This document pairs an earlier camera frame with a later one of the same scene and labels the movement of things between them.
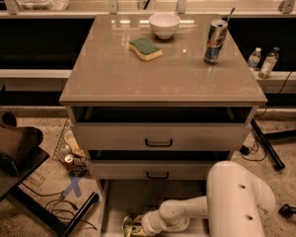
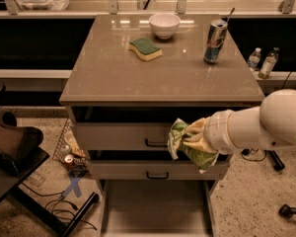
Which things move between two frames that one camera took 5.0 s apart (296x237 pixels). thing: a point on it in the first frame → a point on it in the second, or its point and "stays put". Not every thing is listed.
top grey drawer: [162, 136] stays put
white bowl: [165, 25] stays put
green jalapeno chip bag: [127, 226] → [201, 160]
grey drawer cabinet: [156, 100] stays put
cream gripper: [145, 223] → [216, 133]
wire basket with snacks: [69, 153] stays put
